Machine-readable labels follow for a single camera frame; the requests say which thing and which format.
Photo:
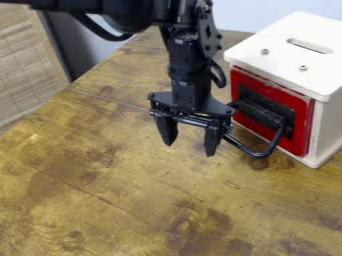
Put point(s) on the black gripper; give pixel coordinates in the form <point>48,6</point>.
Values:
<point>190,103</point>

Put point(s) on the black metal drawer handle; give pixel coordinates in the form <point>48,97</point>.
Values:
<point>266,117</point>

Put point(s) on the red drawer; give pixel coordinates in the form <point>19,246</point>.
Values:
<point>301,103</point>

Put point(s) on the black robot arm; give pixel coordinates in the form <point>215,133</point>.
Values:
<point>193,41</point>

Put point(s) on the white wooden box cabinet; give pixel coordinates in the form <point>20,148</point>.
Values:
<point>297,53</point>

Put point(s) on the wooden slatted panel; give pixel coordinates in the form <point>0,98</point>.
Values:
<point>32,75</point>

